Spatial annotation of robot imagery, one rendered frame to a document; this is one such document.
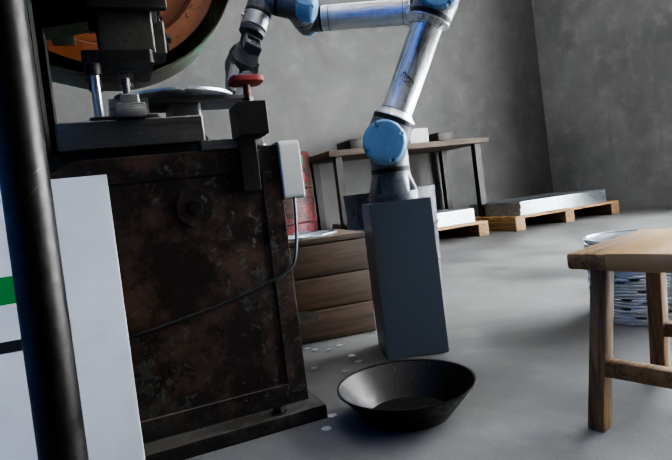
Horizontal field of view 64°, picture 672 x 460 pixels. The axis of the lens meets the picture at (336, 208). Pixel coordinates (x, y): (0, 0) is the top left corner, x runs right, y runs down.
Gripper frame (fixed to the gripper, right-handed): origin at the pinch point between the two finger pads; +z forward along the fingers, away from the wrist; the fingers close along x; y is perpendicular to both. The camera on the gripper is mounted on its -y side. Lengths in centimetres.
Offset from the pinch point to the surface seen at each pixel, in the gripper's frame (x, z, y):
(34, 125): 30, 37, -86
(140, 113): 20.6, 19.0, -23.8
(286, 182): -13.2, 22.9, -27.3
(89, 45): 40, -8, 35
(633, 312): -123, 26, -35
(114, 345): 12, 64, -33
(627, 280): -119, 17, -35
